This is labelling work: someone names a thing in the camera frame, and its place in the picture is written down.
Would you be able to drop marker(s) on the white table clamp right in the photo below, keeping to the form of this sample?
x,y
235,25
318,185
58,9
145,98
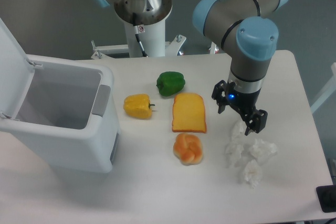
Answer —
x,y
213,49

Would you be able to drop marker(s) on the knotted bread roll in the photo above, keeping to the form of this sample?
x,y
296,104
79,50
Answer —
x,y
188,148

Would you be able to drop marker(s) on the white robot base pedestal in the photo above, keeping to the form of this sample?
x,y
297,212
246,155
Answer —
x,y
144,22

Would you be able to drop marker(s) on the crumpled white tissue top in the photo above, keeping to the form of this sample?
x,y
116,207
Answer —
x,y
238,129

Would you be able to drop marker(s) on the crumpled white tissue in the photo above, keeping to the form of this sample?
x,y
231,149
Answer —
x,y
252,174
238,129
235,153
262,150

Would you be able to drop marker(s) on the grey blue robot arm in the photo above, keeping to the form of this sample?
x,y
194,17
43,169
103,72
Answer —
x,y
239,27

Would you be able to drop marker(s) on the yellow bell pepper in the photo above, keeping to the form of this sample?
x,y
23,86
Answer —
x,y
138,106

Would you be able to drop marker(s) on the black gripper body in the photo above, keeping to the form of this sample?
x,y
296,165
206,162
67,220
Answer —
x,y
242,103

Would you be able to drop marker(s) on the toast bread slice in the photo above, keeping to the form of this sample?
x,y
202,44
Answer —
x,y
189,113

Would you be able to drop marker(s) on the black device at edge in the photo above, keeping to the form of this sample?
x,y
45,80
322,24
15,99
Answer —
x,y
326,197

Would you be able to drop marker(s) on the white furniture edge right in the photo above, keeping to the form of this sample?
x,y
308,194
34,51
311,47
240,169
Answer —
x,y
327,90

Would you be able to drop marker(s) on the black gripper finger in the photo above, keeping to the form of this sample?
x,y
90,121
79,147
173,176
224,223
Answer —
x,y
219,96
255,121

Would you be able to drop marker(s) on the white trash can body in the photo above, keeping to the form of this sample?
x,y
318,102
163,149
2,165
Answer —
x,y
63,110

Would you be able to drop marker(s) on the crumpled white tissue bottom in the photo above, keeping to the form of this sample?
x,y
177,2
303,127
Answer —
x,y
252,174

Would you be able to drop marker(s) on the white trash can lid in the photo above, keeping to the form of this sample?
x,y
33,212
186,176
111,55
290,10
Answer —
x,y
17,72

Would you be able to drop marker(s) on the white table frame bracket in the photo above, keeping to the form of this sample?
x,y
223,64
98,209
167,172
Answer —
x,y
172,48

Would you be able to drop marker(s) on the green bell pepper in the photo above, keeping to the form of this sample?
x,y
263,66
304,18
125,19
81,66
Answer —
x,y
170,82

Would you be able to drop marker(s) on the crumpled white tissue right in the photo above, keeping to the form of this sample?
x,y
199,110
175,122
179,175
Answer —
x,y
262,150

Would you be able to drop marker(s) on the crumpled white tissue left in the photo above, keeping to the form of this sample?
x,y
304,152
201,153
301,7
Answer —
x,y
235,153

